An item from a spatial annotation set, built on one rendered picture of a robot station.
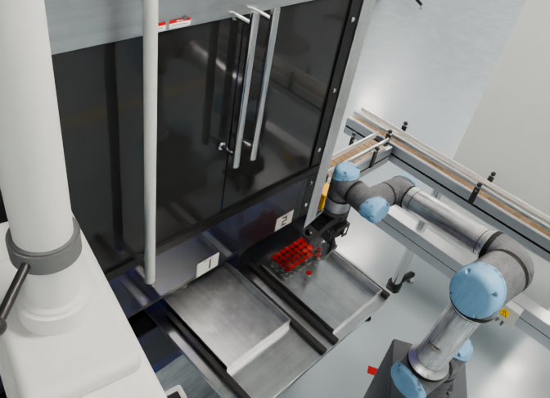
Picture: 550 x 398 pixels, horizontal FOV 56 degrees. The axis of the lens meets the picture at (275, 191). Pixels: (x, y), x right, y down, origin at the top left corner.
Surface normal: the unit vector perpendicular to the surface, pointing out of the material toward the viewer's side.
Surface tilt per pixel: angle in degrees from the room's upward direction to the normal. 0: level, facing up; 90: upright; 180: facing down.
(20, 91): 90
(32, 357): 0
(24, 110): 90
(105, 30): 90
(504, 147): 90
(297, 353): 0
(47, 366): 0
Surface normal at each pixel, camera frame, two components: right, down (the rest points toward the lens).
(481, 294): -0.76, 0.18
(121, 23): 0.70, 0.54
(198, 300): 0.15, -0.76
